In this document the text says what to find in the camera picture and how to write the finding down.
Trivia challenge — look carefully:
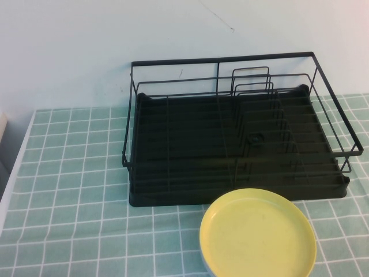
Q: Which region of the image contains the white round plate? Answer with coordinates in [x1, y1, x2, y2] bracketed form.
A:
[201, 253, 220, 277]

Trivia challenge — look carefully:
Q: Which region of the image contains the yellow round plate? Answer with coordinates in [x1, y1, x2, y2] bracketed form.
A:
[199, 187, 318, 277]

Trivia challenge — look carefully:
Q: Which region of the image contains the black wire dish rack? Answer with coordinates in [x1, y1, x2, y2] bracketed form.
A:
[121, 51, 363, 185]

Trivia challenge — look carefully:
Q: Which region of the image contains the green checked tablecloth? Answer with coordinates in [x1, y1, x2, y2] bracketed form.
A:
[0, 93, 369, 277]

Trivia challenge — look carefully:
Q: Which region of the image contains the white side table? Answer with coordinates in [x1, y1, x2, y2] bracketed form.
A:
[0, 112, 10, 151]

